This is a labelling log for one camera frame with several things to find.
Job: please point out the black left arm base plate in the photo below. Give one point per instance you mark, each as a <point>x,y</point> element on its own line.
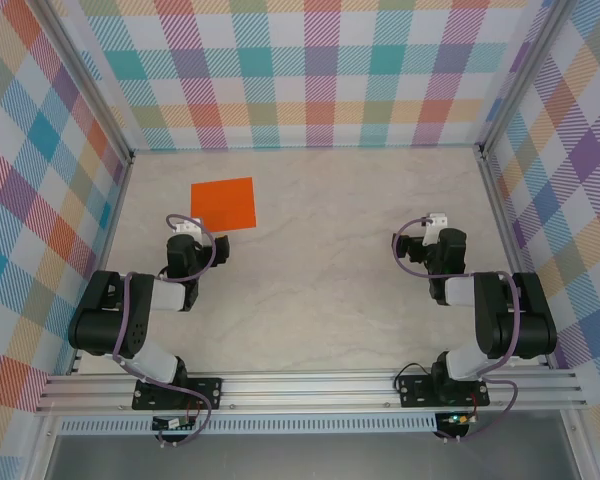
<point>205,392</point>

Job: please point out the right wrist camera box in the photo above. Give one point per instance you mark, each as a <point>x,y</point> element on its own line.
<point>437,220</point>

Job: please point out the right circuit board green light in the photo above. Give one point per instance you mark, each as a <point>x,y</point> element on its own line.
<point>457,419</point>

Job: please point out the orange square paper sheet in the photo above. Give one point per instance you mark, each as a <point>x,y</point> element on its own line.
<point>223,205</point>

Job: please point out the right aluminium frame post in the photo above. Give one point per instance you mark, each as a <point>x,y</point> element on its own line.
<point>522,75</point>

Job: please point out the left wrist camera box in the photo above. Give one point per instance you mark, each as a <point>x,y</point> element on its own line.
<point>186,225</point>

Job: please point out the right aluminium side rail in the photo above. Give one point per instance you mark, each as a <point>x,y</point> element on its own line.
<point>505,225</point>

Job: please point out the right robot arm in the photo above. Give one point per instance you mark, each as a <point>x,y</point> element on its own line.
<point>525,325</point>

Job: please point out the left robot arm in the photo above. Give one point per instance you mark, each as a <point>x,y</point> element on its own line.
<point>105,325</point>

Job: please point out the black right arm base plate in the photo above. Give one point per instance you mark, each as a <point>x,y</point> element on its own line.
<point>410,395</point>

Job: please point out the grey metal panel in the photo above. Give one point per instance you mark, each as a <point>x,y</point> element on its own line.
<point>305,457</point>

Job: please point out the left aluminium frame post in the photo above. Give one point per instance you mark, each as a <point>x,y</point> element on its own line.
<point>82,80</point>

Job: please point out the left aluminium side rail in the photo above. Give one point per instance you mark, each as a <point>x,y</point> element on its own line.
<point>111,225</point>

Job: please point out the aluminium mounting rail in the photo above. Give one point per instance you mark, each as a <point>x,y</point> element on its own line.
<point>305,395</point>

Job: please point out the aluminium side rail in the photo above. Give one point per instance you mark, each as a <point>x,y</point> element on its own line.
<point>505,225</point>
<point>111,225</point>

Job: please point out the left circuit board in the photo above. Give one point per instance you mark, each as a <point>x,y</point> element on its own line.
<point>172,424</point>

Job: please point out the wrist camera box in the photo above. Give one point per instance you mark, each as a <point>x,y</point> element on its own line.
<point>186,225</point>
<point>437,220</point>

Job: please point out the aluminium frame post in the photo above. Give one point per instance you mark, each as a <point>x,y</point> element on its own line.
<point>82,80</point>
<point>522,75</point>

